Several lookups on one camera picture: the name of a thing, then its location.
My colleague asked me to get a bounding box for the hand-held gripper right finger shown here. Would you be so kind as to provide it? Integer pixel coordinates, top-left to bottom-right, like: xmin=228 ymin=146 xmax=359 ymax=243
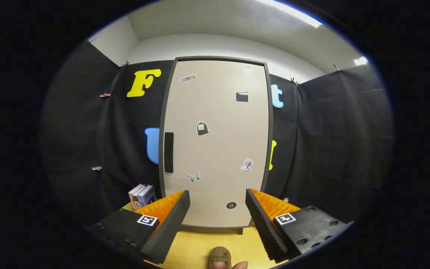
xmin=245 ymin=188 xmax=353 ymax=262

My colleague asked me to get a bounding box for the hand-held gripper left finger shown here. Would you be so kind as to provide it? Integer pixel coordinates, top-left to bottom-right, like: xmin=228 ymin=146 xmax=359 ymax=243
xmin=86 ymin=190 xmax=191 ymax=265

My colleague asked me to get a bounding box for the brown fuzzy shoe with bow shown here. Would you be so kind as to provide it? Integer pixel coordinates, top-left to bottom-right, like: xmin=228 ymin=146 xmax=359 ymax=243
xmin=209 ymin=247 xmax=232 ymax=269

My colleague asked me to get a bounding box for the black door handle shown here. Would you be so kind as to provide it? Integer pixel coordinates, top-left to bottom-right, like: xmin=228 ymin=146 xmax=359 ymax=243
xmin=164 ymin=132 xmax=174 ymax=173

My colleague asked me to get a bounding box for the grey shoe cabinet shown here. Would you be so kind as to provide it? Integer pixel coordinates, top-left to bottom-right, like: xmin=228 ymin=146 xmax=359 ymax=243
xmin=158 ymin=56 xmax=274 ymax=235

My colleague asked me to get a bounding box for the light blue book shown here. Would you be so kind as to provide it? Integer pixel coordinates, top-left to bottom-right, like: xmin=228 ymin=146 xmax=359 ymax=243
xmin=139 ymin=185 xmax=156 ymax=208

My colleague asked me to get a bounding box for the dark blue book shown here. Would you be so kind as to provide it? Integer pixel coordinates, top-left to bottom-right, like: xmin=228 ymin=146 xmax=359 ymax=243
xmin=133 ymin=185 xmax=150 ymax=210

